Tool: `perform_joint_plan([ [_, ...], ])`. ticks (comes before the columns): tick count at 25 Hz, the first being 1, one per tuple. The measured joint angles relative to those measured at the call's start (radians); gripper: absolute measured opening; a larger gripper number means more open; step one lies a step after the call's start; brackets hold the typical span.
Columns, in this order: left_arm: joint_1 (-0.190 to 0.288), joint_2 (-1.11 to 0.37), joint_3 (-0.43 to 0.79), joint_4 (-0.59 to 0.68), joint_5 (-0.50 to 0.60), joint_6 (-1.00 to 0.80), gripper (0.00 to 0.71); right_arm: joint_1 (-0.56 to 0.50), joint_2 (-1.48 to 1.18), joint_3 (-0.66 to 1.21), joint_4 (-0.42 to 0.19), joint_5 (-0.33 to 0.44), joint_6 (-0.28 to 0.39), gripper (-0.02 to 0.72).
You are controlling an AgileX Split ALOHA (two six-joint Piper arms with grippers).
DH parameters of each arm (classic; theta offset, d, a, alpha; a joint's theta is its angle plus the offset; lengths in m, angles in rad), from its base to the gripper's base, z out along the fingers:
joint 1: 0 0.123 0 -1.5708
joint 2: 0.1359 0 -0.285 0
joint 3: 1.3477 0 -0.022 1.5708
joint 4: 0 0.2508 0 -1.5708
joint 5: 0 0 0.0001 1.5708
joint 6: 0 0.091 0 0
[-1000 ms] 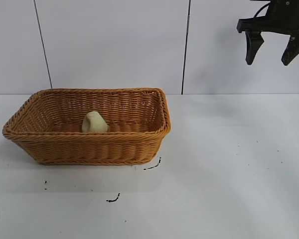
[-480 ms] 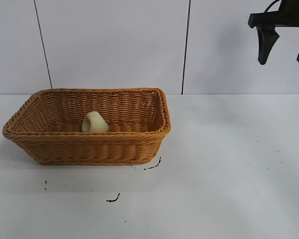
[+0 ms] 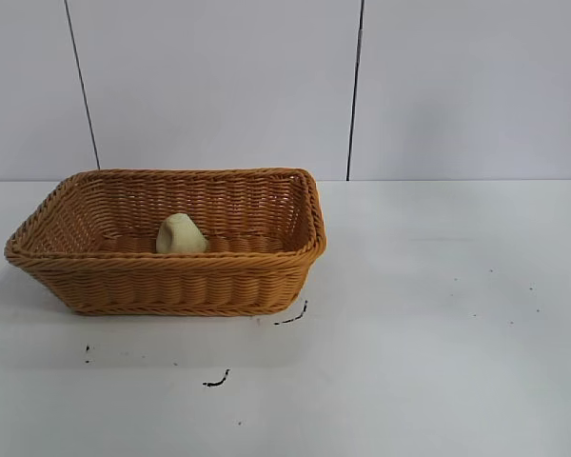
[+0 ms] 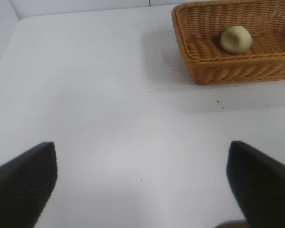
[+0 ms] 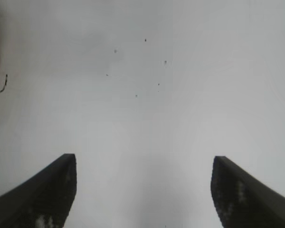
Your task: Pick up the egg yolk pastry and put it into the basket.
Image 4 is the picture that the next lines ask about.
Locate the pale yellow egg yolk pastry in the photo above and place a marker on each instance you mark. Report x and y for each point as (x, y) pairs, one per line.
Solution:
(236, 39)

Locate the brown woven wicker basket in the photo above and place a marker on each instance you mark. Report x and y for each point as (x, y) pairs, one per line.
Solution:
(228, 69)

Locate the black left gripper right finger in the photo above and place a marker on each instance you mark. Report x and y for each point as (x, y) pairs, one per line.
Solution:
(266, 187)

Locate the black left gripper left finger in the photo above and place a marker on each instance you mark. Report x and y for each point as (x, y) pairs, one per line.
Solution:
(21, 185)

